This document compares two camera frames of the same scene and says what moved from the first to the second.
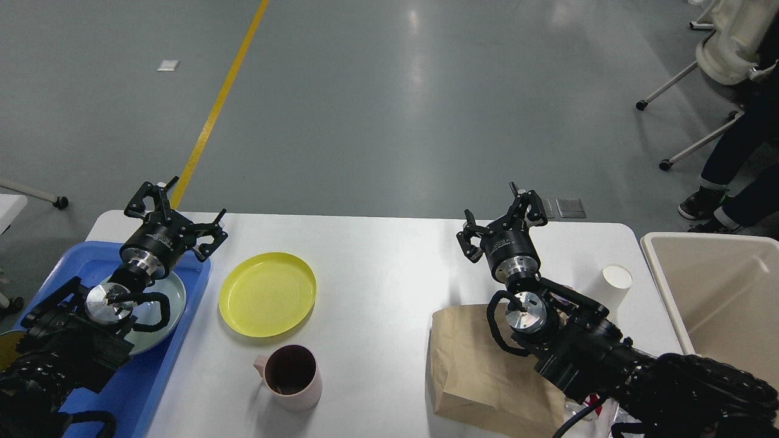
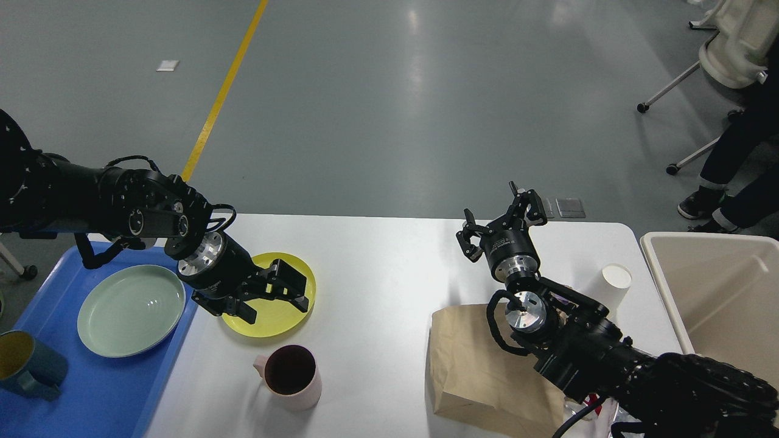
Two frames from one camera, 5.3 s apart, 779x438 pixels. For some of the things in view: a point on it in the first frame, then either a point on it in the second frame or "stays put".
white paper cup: (613, 285) stays put
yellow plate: (266, 294) stays put
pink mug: (291, 374) stays put
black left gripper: (166, 235) → (223, 267)
